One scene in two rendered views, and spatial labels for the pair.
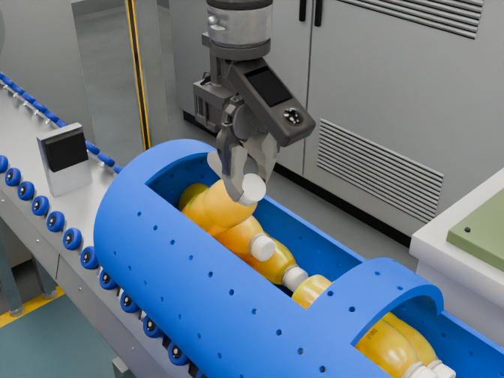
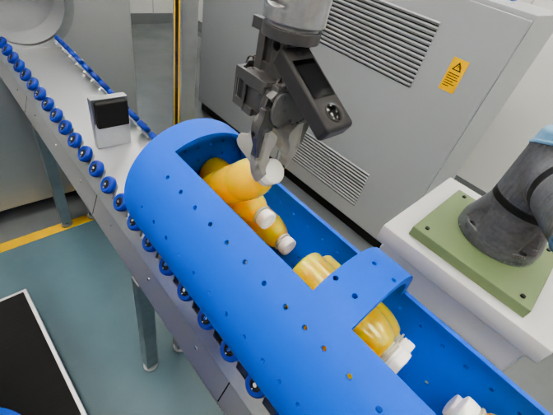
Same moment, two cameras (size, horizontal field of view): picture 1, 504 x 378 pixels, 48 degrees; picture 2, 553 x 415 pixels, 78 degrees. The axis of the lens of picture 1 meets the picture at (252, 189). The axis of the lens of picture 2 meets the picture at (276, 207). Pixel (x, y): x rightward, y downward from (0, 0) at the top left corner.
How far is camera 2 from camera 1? 0.25 m
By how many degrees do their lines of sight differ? 10
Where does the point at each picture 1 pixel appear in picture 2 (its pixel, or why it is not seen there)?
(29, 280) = (79, 202)
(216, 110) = (255, 95)
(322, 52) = not seen: hidden behind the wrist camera
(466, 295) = (415, 277)
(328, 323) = (332, 306)
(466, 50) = (402, 94)
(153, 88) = (187, 77)
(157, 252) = (180, 213)
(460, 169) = (380, 173)
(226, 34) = (285, 14)
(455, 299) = not seen: hidden behind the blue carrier
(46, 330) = (87, 240)
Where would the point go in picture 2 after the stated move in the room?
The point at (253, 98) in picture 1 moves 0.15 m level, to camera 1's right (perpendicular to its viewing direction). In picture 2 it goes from (299, 87) to (420, 110)
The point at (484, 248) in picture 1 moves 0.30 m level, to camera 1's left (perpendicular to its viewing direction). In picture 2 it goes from (440, 245) to (277, 223)
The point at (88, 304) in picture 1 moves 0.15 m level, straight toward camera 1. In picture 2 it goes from (116, 238) to (121, 286)
